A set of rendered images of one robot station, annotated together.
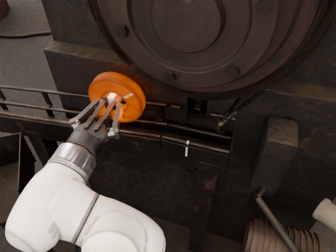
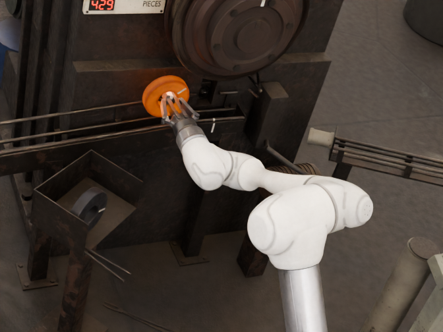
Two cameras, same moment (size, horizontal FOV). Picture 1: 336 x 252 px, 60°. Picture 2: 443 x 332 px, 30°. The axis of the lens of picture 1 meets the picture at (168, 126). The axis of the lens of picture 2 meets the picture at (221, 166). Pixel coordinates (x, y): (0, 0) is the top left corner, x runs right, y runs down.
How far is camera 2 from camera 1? 2.22 m
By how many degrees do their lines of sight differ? 37
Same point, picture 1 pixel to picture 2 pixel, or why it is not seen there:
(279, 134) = (275, 93)
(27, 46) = not seen: outside the picture
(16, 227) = (213, 168)
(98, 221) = (238, 158)
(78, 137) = (189, 122)
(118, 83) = (177, 83)
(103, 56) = (132, 65)
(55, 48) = (86, 68)
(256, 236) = not seen: hidden behind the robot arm
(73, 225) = (229, 164)
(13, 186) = not seen: hidden behind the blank
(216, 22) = (269, 35)
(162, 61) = (233, 60)
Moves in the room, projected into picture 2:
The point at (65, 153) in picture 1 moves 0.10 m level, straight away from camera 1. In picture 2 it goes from (195, 132) to (165, 118)
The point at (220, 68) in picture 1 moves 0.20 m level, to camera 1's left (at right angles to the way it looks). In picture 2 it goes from (265, 56) to (217, 70)
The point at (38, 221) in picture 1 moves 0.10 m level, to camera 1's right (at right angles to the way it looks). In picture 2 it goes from (219, 163) to (244, 153)
